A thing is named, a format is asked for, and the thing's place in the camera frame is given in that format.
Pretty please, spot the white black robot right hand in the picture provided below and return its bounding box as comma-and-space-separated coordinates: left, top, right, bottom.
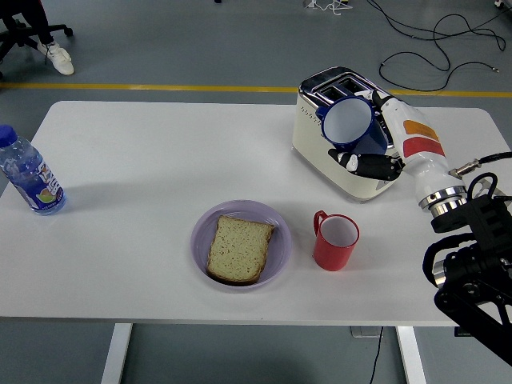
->
327, 88, 468, 206

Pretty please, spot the blue enamel cup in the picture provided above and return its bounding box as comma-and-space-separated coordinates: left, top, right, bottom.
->
314, 95, 389, 158

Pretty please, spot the red cup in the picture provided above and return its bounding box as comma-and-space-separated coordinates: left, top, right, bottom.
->
312, 210, 361, 273

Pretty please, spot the slice of bread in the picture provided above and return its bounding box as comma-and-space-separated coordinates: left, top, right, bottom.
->
206, 214, 276, 286

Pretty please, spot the cream chrome toaster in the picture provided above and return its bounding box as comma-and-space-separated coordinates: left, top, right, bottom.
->
290, 66, 405, 203

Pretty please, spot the purple plate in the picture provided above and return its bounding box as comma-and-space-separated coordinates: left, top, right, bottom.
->
190, 199, 294, 294

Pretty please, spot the grey under-table box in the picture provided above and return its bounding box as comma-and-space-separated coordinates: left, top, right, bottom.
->
350, 326, 383, 339

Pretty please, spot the white table leg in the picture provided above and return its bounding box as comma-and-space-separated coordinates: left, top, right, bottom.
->
99, 322, 134, 384
394, 326, 428, 384

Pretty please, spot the person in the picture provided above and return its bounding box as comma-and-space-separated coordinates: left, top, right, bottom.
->
24, 0, 75, 76

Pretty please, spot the clear blue-capped water bottle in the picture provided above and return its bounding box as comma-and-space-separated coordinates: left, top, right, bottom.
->
0, 125, 67, 217

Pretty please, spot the black office chair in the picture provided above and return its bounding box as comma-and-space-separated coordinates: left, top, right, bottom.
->
0, 0, 74, 81

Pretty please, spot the black floor cable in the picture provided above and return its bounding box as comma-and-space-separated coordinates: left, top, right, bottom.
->
366, 0, 512, 94

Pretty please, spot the white floor cable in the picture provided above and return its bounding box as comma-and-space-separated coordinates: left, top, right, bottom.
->
302, 0, 353, 17

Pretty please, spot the thin black hanging cable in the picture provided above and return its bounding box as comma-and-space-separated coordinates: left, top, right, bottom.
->
367, 326, 385, 384

